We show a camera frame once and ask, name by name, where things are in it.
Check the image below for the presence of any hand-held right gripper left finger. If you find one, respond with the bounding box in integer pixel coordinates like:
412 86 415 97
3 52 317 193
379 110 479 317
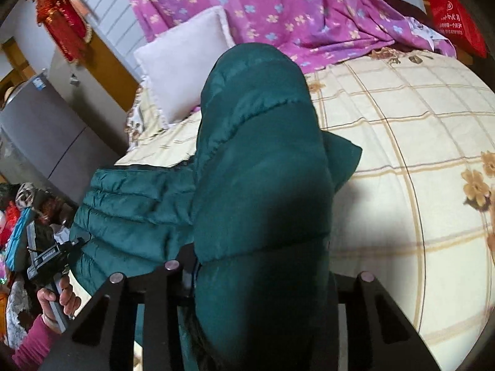
38 260 199 371

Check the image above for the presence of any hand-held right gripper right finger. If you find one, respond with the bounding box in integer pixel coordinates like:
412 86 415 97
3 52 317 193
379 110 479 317
329 271 441 371

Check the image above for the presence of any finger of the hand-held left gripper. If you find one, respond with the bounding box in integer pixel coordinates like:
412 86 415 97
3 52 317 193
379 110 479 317
58 236 92 275

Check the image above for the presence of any green puffer jacket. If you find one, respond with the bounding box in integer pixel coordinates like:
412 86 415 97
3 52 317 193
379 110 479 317
70 42 364 371

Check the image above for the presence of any person's left forearm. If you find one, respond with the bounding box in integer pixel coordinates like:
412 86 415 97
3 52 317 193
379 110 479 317
11 314 59 370

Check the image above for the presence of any pile of mixed clothes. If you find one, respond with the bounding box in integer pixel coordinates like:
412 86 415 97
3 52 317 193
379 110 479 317
0 181 76 356

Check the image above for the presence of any person's left hand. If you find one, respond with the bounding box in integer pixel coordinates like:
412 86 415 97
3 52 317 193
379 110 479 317
37 274 83 334

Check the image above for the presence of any blue cloth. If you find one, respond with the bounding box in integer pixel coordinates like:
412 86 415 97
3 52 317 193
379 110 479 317
3 207 35 272

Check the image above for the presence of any grey refrigerator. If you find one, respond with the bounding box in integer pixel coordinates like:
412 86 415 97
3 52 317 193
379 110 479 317
0 69 129 206

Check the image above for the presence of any beige hat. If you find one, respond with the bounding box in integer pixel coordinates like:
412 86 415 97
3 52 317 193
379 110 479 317
3 85 22 107

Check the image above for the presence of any floral checked bed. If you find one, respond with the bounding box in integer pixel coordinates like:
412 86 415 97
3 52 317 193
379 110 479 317
114 44 495 371

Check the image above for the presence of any white pillow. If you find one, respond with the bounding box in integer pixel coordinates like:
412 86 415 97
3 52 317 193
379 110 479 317
133 6 237 124

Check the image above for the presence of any red fringed hanging decoration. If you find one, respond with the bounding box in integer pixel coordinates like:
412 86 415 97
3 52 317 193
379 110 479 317
33 0 94 63

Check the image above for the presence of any white wood-framed headboard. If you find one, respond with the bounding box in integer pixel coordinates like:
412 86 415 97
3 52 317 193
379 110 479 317
75 0 156 113

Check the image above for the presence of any purple floral sheet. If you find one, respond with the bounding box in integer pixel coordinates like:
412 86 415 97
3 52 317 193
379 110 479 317
122 0 458 75

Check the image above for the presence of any red bag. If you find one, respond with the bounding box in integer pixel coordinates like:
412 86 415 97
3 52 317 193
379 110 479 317
427 0 489 59

